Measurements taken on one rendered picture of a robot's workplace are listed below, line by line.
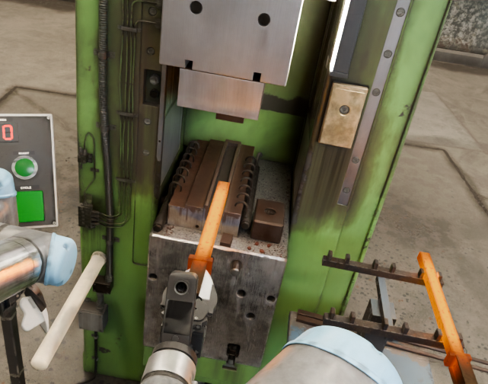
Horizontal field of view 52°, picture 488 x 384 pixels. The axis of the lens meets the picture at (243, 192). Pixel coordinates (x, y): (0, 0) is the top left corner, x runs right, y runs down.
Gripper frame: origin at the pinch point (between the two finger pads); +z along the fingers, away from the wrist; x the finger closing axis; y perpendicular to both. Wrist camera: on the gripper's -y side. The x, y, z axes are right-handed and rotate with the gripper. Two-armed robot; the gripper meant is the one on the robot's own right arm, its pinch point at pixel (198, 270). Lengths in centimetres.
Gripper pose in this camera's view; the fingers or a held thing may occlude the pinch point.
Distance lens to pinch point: 93.2
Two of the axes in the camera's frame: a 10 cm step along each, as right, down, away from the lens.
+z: 1.1, -5.0, 8.6
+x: 9.9, 1.6, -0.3
